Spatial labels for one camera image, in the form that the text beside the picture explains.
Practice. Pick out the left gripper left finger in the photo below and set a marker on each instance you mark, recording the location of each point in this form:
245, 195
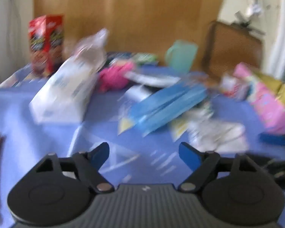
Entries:
86, 165

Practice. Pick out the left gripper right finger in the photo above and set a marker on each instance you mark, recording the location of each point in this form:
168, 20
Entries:
202, 164

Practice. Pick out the green pocket tissue pack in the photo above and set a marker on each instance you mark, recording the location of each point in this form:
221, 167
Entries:
181, 124

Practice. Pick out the blue face mask pack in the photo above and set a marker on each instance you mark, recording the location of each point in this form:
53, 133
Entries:
165, 105

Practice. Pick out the pink fluffy knitted toy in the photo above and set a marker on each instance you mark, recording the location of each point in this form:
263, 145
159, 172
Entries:
112, 77

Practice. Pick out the white wet wipes packet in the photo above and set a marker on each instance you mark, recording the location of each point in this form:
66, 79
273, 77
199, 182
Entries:
156, 81

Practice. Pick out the large white tissue pack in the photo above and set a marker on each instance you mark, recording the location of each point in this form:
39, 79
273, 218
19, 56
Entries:
64, 97

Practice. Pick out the pink biscuit tin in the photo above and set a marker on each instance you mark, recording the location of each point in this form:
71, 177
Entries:
267, 96

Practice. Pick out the teal plastic mug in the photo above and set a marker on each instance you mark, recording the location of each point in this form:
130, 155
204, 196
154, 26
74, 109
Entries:
180, 56

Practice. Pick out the plastic cups in bag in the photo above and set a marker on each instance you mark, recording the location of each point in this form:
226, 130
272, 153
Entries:
91, 49

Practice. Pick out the green blue toothpaste box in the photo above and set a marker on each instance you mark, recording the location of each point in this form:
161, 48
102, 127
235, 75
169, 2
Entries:
140, 58

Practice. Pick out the brown woven seat cushion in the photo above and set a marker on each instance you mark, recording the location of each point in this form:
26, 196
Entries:
226, 46

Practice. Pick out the red cereal box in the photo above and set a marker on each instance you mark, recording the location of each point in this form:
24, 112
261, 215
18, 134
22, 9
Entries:
46, 38

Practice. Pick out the wooden panel board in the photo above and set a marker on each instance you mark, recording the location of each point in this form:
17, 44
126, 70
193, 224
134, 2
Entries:
135, 25

